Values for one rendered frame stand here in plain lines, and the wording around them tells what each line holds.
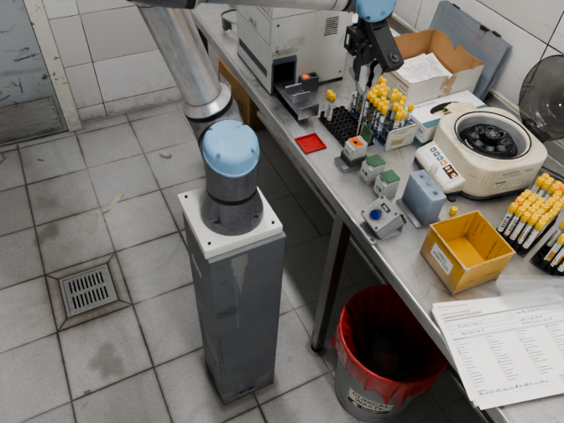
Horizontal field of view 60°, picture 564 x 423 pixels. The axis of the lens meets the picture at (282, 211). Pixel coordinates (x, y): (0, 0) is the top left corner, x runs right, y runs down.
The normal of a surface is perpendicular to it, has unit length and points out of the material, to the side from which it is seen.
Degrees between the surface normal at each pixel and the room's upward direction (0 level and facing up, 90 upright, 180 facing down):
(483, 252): 90
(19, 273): 0
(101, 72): 90
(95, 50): 90
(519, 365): 1
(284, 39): 90
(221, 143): 7
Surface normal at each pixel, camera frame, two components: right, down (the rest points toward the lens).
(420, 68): 0.05, -0.68
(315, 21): 0.44, 0.68
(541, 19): -0.89, 0.30
